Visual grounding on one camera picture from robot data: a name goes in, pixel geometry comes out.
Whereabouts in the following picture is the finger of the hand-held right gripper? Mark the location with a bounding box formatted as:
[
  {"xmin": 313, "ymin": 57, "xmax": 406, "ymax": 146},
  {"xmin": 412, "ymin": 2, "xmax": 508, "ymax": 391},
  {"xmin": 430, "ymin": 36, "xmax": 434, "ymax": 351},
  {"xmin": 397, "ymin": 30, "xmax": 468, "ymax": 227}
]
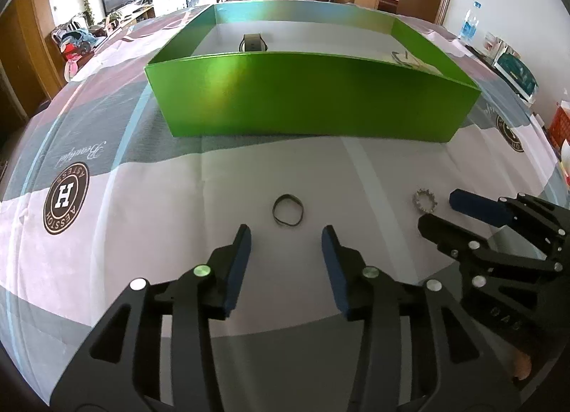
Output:
[
  {"xmin": 450, "ymin": 189, "xmax": 570, "ymax": 257},
  {"xmin": 419, "ymin": 215, "xmax": 562, "ymax": 272}
]

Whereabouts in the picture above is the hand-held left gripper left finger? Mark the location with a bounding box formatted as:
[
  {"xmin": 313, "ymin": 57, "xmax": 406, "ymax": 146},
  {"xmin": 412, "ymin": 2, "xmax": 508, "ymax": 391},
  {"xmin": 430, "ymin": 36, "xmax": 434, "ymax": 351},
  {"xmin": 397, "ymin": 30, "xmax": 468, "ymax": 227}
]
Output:
[{"xmin": 49, "ymin": 224, "xmax": 252, "ymax": 412}]

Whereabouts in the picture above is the wooden television stand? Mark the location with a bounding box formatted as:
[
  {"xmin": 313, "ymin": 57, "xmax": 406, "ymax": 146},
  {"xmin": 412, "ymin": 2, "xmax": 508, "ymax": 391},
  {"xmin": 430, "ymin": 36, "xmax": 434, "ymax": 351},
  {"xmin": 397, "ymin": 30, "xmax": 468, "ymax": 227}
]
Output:
[{"xmin": 107, "ymin": 5, "xmax": 154, "ymax": 34}]

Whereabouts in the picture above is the green cardboard box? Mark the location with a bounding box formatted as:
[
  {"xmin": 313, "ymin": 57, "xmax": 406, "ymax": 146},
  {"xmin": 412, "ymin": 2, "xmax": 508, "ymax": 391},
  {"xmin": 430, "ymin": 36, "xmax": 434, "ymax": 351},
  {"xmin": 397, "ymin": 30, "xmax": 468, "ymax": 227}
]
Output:
[{"xmin": 145, "ymin": 0, "xmax": 482, "ymax": 143}]

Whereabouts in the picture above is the printed tablecloth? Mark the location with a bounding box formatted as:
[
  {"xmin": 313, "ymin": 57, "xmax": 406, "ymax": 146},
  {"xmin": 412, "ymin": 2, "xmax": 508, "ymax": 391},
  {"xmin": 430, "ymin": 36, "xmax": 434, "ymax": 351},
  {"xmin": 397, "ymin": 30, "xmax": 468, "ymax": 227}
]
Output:
[{"xmin": 0, "ymin": 0, "xmax": 570, "ymax": 412}]

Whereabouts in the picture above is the silver ornate ring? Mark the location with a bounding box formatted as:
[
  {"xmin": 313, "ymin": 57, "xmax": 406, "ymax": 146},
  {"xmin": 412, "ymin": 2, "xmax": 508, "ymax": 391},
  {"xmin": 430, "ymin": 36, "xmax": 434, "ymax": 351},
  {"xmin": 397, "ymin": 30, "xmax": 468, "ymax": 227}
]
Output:
[{"xmin": 413, "ymin": 188, "xmax": 439, "ymax": 213}]

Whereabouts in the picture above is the person's right hand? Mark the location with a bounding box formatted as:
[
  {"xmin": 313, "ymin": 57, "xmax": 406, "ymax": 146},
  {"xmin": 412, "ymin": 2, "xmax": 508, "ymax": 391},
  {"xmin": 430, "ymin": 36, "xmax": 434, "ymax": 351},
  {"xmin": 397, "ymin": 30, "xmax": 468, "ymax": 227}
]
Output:
[{"xmin": 510, "ymin": 350, "xmax": 533, "ymax": 384}]

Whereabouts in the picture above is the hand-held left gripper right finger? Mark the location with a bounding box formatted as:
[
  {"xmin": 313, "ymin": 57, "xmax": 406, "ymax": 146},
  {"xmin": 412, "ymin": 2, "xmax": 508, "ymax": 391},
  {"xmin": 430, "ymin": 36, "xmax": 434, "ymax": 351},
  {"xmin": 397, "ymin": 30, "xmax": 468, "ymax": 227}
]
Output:
[{"xmin": 321, "ymin": 225, "xmax": 522, "ymax": 412}]

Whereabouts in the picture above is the clear plastic container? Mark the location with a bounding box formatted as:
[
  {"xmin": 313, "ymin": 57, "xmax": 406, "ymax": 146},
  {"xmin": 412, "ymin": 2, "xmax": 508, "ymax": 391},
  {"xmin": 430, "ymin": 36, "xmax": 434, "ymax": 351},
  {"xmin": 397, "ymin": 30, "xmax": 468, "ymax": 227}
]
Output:
[{"xmin": 483, "ymin": 31, "xmax": 519, "ymax": 61}]

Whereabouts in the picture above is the green and white carton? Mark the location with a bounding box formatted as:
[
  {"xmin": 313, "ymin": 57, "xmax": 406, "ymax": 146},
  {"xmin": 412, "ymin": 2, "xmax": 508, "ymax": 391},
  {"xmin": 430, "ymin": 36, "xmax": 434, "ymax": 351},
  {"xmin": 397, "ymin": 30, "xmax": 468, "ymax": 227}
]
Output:
[{"xmin": 493, "ymin": 51, "xmax": 539, "ymax": 103}]

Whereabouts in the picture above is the plastic water bottle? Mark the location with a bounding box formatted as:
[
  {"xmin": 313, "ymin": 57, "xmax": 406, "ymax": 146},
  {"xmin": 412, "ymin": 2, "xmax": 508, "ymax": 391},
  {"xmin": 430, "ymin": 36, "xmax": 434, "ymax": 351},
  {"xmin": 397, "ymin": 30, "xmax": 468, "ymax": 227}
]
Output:
[{"xmin": 460, "ymin": 1, "xmax": 481, "ymax": 43}]

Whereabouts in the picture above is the pile of clothes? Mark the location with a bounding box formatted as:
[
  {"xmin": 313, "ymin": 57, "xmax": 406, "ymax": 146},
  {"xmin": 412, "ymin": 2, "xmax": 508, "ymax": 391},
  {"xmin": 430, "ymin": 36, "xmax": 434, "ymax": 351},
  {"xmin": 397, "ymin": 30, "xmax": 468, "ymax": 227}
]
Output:
[{"xmin": 51, "ymin": 22, "xmax": 108, "ymax": 81}]

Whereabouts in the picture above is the grey clip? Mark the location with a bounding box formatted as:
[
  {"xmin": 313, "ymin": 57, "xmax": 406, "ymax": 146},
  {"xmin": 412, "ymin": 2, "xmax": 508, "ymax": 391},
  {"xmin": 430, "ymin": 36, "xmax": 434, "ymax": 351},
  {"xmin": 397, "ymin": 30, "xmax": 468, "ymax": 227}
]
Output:
[{"xmin": 239, "ymin": 33, "xmax": 269, "ymax": 53}]

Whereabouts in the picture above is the thin black band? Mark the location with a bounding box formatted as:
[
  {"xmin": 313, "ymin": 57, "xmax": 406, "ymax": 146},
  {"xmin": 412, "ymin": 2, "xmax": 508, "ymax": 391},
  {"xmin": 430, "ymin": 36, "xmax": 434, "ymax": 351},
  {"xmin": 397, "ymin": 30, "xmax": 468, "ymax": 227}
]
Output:
[{"xmin": 273, "ymin": 194, "xmax": 306, "ymax": 228}]

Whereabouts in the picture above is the wooden cabinet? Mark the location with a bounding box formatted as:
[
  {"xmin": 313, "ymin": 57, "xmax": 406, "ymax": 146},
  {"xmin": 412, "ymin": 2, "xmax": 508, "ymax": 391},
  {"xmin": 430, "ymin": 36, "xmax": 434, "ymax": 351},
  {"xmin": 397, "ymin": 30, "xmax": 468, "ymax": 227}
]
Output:
[{"xmin": 0, "ymin": 0, "xmax": 63, "ymax": 128}]

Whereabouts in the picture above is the orange plastic basket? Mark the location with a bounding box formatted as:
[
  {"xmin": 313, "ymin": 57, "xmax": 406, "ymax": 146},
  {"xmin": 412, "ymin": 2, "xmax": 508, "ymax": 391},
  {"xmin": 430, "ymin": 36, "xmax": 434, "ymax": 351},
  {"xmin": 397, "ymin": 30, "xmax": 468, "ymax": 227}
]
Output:
[{"xmin": 548, "ymin": 100, "xmax": 570, "ymax": 146}]

